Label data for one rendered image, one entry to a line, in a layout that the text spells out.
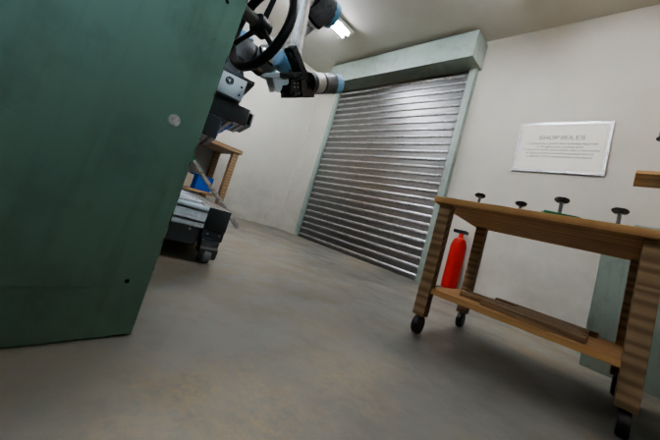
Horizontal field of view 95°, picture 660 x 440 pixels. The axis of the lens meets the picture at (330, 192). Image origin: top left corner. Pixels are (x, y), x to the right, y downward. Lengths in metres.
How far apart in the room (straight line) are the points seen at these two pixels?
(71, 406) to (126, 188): 0.30
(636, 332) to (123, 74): 1.27
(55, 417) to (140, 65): 0.49
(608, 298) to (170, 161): 1.94
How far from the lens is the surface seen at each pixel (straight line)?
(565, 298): 3.00
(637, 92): 3.41
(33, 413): 0.54
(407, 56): 4.15
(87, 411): 0.54
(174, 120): 0.63
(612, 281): 2.03
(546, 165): 3.20
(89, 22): 0.61
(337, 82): 1.21
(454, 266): 3.04
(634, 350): 1.15
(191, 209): 1.31
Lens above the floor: 0.30
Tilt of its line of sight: 6 degrees up
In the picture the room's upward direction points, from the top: 17 degrees clockwise
